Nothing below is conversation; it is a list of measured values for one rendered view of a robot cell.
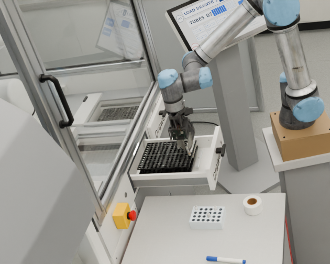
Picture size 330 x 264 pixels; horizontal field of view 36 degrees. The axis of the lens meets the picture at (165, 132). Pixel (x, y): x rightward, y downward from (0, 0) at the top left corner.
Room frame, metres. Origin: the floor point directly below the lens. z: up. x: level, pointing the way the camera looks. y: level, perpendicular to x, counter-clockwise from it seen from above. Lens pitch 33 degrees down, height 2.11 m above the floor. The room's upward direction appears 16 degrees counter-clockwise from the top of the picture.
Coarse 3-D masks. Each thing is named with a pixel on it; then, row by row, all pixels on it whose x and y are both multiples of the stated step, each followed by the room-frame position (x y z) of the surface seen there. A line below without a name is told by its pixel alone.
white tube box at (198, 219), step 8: (200, 208) 1.44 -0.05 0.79; (208, 208) 1.43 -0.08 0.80; (224, 208) 1.40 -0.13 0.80; (192, 216) 1.41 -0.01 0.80; (200, 216) 1.41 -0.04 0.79; (216, 216) 1.38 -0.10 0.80; (224, 216) 1.38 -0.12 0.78; (192, 224) 1.38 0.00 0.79; (200, 224) 1.37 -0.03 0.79; (208, 224) 1.36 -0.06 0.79; (216, 224) 1.34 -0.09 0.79
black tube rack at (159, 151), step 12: (168, 144) 1.77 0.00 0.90; (144, 156) 1.74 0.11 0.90; (156, 156) 1.72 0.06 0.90; (168, 156) 1.69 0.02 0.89; (180, 156) 1.66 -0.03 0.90; (144, 168) 1.65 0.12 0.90; (156, 168) 1.63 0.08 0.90; (168, 168) 1.61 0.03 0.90; (180, 168) 1.62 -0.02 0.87; (192, 168) 1.61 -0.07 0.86
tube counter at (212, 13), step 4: (232, 0) 2.59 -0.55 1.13; (224, 4) 2.57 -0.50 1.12; (228, 4) 2.57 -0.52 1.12; (232, 4) 2.57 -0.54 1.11; (216, 8) 2.55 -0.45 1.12; (220, 8) 2.55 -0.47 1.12; (224, 8) 2.55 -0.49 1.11; (228, 8) 2.55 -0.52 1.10; (232, 8) 2.55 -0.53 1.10; (208, 12) 2.53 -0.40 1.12; (212, 12) 2.53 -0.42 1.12; (216, 12) 2.53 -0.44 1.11; (220, 12) 2.54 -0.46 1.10; (224, 12) 2.54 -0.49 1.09; (208, 16) 2.52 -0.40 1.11; (212, 16) 2.52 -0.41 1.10
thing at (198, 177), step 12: (144, 144) 1.86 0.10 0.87; (156, 144) 1.84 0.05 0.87; (204, 144) 1.76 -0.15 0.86; (204, 156) 1.70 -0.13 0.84; (132, 168) 1.70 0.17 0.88; (204, 168) 1.62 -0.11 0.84; (132, 180) 1.63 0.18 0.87; (144, 180) 1.61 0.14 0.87; (156, 180) 1.59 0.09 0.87; (168, 180) 1.57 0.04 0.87; (180, 180) 1.56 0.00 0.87; (192, 180) 1.54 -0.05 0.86; (204, 180) 1.52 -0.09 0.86
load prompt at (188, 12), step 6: (204, 0) 2.58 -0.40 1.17; (210, 0) 2.58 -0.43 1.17; (216, 0) 2.58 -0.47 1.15; (222, 0) 2.58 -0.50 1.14; (192, 6) 2.55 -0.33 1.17; (198, 6) 2.55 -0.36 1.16; (204, 6) 2.55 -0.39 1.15; (210, 6) 2.56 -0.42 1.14; (186, 12) 2.53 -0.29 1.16; (192, 12) 2.53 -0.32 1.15; (198, 12) 2.53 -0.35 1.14
